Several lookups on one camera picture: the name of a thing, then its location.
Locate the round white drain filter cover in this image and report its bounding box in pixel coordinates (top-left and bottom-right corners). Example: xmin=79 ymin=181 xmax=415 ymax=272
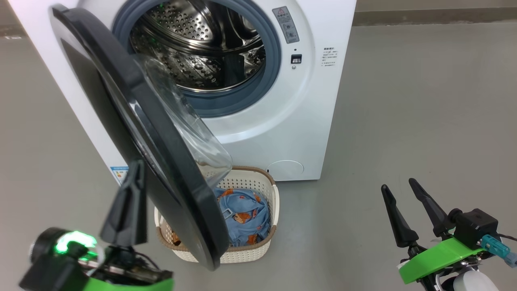
xmin=267 ymin=160 xmax=305 ymax=180

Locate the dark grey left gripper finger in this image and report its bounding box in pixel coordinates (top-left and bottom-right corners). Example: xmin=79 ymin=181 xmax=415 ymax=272
xmin=100 ymin=160 xmax=148 ymax=247

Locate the cream perforated laundry basket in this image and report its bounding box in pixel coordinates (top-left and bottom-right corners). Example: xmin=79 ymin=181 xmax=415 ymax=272
xmin=154 ymin=166 xmax=280 ymax=264

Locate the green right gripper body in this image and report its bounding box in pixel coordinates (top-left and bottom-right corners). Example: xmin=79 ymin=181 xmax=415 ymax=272
xmin=398 ymin=238 xmax=485 ymax=284

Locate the stainless steel washing machine drum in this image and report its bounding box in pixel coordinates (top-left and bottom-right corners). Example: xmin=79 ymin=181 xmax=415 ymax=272
xmin=129 ymin=0 xmax=267 ymax=93

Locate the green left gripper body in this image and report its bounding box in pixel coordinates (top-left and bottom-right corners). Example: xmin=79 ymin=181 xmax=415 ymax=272
xmin=77 ymin=247 xmax=174 ymax=291

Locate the grey rubber door gasket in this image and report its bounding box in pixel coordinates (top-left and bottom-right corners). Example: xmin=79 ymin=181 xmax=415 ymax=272
xmin=112 ymin=0 xmax=282 ymax=118

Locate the white front-load washing machine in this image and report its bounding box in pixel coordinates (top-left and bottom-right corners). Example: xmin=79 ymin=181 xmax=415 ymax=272
xmin=8 ymin=0 xmax=357 ymax=182

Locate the blue cartoon print garment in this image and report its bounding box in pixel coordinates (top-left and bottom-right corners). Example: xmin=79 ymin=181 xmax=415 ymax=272
xmin=214 ymin=187 xmax=271 ymax=247

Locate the blue energy label sticker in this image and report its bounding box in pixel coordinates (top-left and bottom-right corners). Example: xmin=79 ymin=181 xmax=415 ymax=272
xmin=110 ymin=166 xmax=130 ymax=186

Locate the black washing machine door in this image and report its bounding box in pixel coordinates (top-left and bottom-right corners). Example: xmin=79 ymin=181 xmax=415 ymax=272
xmin=50 ymin=4 xmax=233 ymax=271

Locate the grey warning sticker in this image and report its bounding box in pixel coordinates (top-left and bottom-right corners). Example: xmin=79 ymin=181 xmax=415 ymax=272
xmin=272 ymin=6 xmax=300 ymax=44

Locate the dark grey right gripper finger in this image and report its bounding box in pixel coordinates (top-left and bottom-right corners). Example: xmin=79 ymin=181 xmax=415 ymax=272
xmin=409 ymin=178 xmax=455 ymax=237
xmin=381 ymin=185 xmax=419 ymax=248

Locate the teal cable connector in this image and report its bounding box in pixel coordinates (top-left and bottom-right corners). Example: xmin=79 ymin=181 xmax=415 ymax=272
xmin=481 ymin=234 xmax=517 ymax=268

